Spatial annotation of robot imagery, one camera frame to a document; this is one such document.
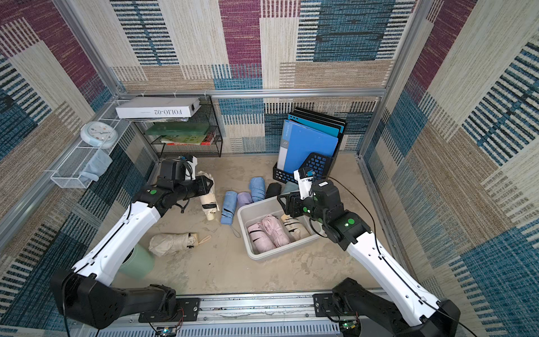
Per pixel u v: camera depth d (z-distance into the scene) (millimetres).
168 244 830
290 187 1041
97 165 689
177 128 1012
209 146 1193
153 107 789
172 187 584
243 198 992
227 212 937
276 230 859
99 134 747
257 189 1021
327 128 893
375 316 571
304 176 615
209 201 759
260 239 857
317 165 883
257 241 857
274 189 1041
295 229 883
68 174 662
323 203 526
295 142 894
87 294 380
